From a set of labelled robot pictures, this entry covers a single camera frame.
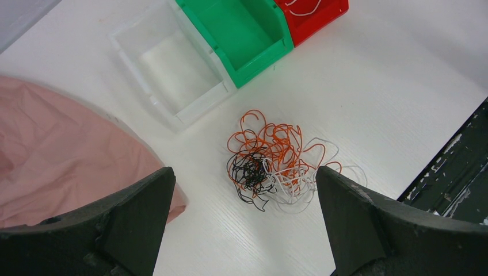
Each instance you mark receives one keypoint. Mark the clear plastic bin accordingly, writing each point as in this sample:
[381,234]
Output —
[180,77]

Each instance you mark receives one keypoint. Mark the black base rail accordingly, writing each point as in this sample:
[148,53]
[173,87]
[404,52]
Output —
[454,183]

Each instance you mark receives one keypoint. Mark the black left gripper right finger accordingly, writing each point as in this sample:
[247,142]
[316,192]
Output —
[371,234]

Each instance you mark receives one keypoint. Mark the green plastic bin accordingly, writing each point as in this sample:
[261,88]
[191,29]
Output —
[248,36]

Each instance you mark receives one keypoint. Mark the red plastic bin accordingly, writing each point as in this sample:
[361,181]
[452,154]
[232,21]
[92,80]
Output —
[306,17]

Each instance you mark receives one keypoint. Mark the pink cloth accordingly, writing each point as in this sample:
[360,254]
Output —
[58,155]

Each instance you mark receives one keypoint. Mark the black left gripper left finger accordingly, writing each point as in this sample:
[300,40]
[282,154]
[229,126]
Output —
[119,234]

